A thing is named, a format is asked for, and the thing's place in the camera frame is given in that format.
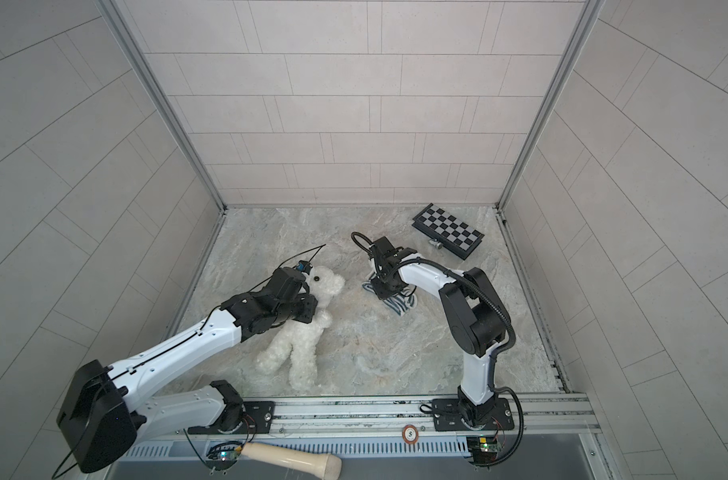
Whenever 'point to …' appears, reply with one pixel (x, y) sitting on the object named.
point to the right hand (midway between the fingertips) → (381, 291)
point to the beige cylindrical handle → (313, 464)
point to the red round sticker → (410, 433)
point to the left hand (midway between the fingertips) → (324, 300)
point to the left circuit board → (222, 455)
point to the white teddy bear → (297, 344)
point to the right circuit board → (483, 449)
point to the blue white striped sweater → (399, 302)
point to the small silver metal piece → (435, 243)
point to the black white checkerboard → (455, 234)
